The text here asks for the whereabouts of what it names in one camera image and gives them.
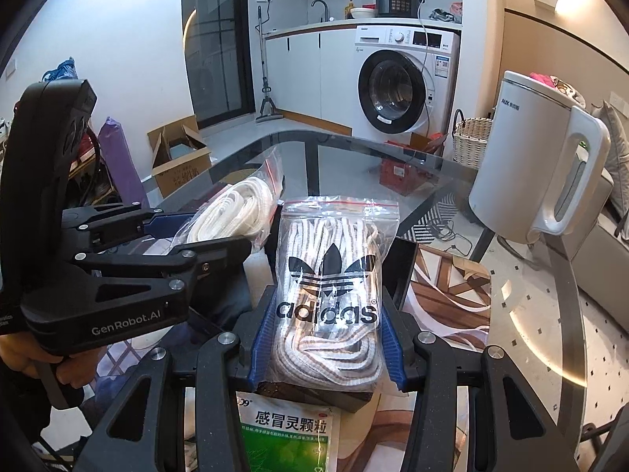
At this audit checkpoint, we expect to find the white patterned cloth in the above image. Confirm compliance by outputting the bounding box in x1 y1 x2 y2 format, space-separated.
550 75 588 108

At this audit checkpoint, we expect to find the bag of white rope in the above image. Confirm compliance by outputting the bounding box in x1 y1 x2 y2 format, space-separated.
169 147 286 256

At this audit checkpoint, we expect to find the grey mop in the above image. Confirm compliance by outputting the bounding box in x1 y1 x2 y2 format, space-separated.
254 5 283 123

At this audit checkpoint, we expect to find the shoe rack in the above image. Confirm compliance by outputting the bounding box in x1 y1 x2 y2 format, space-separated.
64 128 106 207

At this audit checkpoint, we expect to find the printed table mat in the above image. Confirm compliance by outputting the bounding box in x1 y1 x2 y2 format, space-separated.
93 241 495 472

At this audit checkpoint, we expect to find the grey pillow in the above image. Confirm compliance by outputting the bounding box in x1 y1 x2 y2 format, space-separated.
600 101 629 183

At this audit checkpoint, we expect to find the white electric kettle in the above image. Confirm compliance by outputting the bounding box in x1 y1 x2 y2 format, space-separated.
468 70 611 245

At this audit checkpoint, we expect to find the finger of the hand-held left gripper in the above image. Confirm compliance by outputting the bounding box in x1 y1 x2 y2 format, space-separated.
61 208 200 251
27 236 252 309

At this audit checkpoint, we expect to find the white kitchen cabinet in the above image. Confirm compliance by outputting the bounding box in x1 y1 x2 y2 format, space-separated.
264 18 359 129

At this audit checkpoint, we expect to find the red box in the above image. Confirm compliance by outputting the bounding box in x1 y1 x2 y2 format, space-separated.
379 133 443 195

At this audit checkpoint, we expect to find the black pressure cooker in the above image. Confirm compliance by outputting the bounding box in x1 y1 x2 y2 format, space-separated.
371 0 422 19

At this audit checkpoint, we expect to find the blue cloth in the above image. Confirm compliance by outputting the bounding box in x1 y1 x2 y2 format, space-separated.
42 59 79 82

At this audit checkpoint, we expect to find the green medicine packet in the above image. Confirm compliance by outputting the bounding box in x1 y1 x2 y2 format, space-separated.
236 393 342 472

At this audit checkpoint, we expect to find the bag of striped laces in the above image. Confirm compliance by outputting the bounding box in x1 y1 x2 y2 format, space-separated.
268 197 401 396

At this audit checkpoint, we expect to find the purple rolled mat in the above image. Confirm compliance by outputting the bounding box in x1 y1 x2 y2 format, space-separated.
97 117 148 207

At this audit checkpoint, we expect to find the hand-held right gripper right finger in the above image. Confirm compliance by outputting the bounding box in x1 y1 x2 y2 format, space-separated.
381 300 610 472

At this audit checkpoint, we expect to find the black cardboard box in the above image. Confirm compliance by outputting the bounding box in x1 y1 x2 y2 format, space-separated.
246 238 419 415

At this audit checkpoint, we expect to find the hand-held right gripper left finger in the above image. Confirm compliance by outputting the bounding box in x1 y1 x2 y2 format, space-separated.
74 288 281 472

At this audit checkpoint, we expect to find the black white striped rug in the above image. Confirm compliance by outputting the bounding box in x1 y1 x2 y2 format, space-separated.
413 192 459 244

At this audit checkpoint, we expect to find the white washing machine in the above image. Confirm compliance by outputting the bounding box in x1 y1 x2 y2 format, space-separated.
351 27 463 139

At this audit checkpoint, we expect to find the dark glass door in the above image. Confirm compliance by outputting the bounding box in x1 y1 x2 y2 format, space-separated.
182 0 256 125

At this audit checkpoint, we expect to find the person's left hand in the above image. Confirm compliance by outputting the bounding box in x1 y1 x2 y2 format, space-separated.
0 334 86 394

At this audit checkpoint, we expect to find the wicker basket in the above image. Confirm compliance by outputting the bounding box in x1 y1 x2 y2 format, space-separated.
452 109 493 170

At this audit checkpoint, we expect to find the brown cardboard box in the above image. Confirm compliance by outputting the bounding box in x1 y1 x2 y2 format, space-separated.
147 114 213 198

